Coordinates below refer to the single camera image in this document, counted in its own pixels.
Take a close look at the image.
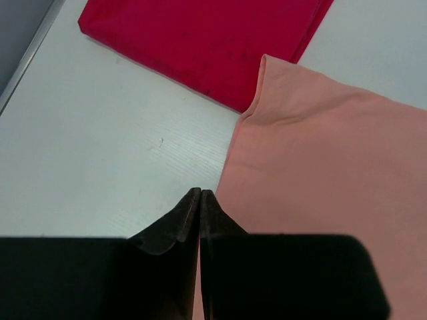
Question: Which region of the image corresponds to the red t-shirt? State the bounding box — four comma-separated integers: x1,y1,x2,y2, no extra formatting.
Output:
78,0,331,113

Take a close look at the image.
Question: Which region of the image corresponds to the salmon pink t-shirt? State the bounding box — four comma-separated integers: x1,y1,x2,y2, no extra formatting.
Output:
193,55,426,319

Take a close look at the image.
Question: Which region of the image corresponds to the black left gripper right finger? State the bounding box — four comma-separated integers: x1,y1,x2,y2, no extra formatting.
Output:
200,190,390,319

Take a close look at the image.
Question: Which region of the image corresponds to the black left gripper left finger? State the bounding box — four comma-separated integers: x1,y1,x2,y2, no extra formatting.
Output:
1,188,201,319

